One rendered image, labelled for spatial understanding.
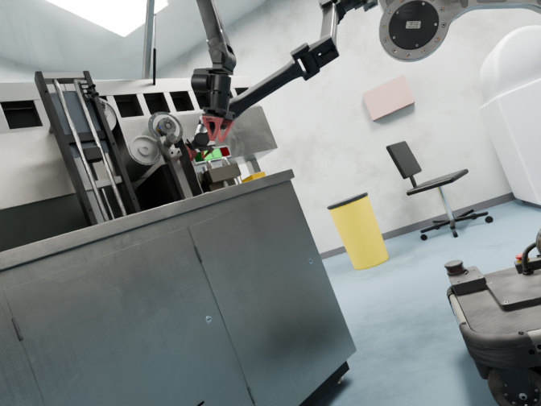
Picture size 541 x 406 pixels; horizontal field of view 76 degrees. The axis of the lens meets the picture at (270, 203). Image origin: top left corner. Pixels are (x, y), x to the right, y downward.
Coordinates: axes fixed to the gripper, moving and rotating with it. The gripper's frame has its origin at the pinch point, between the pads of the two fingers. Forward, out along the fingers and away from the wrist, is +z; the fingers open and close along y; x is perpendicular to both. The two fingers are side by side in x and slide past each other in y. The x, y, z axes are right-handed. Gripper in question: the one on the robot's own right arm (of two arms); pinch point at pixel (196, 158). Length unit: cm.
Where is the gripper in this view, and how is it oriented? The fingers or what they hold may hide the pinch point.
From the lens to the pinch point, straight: 151.2
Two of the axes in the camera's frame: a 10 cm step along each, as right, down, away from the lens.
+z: -3.4, 6.7, 6.6
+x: -5.9, -7.0, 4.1
